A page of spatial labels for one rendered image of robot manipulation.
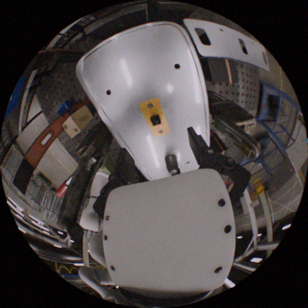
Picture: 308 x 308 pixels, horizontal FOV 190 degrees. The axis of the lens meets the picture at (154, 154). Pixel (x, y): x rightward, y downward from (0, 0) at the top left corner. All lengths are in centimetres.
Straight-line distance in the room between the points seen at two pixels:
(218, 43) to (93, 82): 25
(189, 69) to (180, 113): 9
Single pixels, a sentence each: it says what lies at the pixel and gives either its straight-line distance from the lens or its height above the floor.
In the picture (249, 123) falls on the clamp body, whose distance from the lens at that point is 26.
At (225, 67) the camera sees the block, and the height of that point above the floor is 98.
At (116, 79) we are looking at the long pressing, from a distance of 19.
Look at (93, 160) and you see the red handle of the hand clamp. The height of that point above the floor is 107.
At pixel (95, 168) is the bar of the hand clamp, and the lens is 21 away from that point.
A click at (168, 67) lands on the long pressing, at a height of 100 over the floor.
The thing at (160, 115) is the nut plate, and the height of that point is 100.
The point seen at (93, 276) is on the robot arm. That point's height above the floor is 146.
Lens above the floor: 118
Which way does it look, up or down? 45 degrees down
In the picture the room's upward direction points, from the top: 177 degrees clockwise
